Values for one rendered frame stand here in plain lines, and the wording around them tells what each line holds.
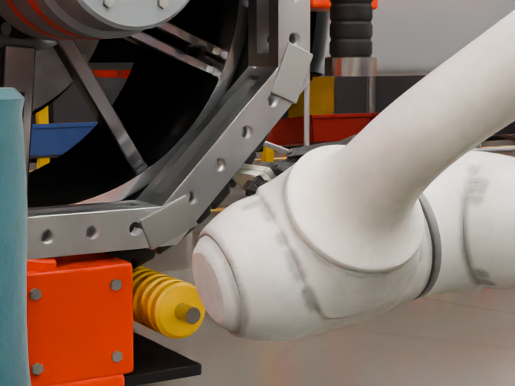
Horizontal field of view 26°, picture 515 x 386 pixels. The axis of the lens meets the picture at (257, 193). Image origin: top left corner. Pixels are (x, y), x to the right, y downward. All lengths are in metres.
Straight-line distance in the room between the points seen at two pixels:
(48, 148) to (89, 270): 3.96
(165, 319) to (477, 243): 0.40
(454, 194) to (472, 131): 0.15
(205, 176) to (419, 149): 0.45
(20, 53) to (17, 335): 0.33
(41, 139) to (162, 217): 3.92
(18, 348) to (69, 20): 0.27
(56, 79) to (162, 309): 0.34
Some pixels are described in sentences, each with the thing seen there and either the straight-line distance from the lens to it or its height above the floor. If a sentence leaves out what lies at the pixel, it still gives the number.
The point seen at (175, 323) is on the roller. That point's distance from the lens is 1.13.
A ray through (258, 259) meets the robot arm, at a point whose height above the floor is 0.63.
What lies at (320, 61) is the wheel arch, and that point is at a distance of 1.37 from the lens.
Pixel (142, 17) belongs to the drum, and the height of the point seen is 0.80.
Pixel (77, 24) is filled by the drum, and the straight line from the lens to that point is 0.94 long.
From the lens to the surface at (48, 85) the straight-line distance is 1.31.
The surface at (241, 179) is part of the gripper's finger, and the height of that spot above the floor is 0.64.
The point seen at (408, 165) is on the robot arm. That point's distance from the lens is 0.70.
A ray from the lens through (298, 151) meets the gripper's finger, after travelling 1.12.
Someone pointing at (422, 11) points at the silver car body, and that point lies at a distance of 1.46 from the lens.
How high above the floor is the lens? 0.76
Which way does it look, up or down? 7 degrees down
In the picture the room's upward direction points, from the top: straight up
